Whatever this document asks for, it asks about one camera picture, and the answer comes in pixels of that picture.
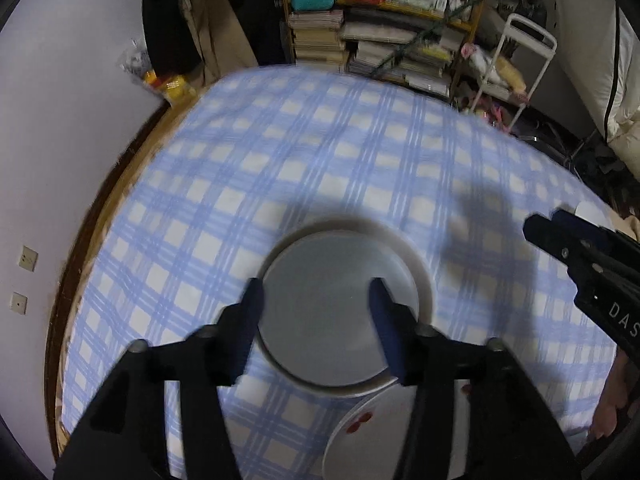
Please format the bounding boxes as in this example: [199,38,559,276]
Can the stack of books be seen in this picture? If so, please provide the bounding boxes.
[287,9,348,73]

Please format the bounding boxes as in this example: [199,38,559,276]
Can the person's right hand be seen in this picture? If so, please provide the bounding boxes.
[591,350,632,442]

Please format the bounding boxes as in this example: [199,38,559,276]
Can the blue plaid cloth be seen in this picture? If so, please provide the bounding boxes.
[55,67,626,480]

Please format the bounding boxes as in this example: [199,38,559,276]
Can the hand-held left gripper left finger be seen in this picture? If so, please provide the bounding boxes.
[52,277,266,480]

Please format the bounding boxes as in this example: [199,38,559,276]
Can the white trolley cart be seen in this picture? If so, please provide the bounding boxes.
[450,12,559,132]

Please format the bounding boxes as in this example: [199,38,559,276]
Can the cherry print plate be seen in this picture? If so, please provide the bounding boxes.
[322,382,481,480]

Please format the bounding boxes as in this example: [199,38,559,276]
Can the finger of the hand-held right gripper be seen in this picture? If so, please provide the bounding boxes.
[552,210,616,248]
[522,215,576,263]

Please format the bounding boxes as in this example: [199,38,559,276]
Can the grey round plate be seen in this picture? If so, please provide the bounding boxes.
[260,231,422,387]

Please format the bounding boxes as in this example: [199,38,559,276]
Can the black hanging garment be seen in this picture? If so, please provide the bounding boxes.
[140,0,203,77]

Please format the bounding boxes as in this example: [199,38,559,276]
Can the wooden bed frame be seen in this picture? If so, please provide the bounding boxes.
[44,100,173,466]

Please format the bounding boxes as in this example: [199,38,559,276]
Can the yellow packet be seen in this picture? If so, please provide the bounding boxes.
[159,74,197,106]

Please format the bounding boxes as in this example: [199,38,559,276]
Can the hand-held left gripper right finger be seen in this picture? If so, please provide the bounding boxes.
[367,277,583,480]

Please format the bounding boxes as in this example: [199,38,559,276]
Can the thin dark pole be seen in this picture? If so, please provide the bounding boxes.
[370,0,511,78]

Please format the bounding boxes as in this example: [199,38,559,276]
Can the beige hanging coat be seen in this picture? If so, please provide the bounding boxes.
[180,0,261,86]

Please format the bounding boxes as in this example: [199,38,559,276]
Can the wooden bookshelf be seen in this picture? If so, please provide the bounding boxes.
[277,0,495,107]

